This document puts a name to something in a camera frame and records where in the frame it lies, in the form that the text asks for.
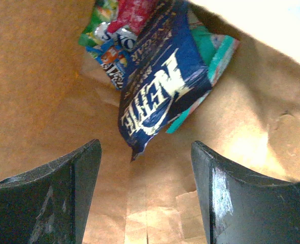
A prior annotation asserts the teal snack packet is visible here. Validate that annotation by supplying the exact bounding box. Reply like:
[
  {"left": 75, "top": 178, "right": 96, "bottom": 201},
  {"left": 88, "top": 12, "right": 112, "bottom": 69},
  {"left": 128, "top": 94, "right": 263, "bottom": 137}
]
[{"left": 164, "top": 25, "right": 241, "bottom": 135}]

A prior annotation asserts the red snack packet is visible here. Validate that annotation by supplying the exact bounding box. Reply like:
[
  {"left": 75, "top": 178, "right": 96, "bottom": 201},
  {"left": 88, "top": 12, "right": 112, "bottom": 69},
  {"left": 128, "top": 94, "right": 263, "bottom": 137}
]
[{"left": 107, "top": 0, "right": 158, "bottom": 36}]

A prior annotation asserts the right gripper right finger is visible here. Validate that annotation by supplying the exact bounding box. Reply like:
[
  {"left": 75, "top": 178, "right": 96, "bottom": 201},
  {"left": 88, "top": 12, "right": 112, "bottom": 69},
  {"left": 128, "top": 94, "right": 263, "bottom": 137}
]
[{"left": 191, "top": 141, "right": 300, "bottom": 243}]

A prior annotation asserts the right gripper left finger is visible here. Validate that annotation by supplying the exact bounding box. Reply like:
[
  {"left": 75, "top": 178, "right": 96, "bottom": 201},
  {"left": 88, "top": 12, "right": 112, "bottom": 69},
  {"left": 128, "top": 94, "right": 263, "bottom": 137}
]
[{"left": 0, "top": 139, "right": 102, "bottom": 243}]

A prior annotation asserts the brown paper bag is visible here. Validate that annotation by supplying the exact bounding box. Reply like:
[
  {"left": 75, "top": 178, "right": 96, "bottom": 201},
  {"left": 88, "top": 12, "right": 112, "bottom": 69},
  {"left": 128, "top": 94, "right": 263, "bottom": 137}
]
[{"left": 0, "top": 1, "right": 300, "bottom": 243}]

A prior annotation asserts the colourful small snack packet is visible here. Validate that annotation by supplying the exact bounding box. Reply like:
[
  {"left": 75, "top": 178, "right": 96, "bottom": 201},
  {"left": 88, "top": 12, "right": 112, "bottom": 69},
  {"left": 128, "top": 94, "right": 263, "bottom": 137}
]
[{"left": 79, "top": 1, "right": 137, "bottom": 90}]

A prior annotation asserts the blue Kettle chips bag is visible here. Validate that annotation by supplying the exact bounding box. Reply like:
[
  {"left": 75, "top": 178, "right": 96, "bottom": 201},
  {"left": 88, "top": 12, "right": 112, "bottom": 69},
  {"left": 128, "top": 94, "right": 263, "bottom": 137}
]
[{"left": 118, "top": 1, "right": 212, "bottom": 159}]

